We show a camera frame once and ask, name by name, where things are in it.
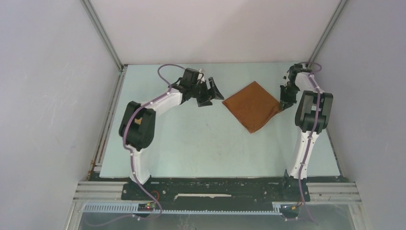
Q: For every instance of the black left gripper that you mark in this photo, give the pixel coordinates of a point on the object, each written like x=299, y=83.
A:
x=205, y=100

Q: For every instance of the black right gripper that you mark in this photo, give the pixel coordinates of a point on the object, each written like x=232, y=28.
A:
x=289, y=101

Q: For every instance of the orange cloth napkin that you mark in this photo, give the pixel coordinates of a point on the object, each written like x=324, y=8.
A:
x=252, y=106

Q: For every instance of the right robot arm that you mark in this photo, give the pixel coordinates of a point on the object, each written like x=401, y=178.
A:
x=311, y=118

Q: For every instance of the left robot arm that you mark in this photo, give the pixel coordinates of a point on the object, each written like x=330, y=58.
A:
x=137, y=128

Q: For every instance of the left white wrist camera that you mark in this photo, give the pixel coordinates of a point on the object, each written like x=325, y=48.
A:
x=201, y=71

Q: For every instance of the right aluminium frame post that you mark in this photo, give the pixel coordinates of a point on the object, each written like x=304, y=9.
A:
x=328, y=29

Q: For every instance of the aluminium frame post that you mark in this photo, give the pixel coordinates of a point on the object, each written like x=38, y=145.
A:
x=94, y=18
x=328, y=29

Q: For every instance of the left aluminium frame post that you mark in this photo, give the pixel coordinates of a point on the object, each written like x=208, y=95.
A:
x=94, y=18

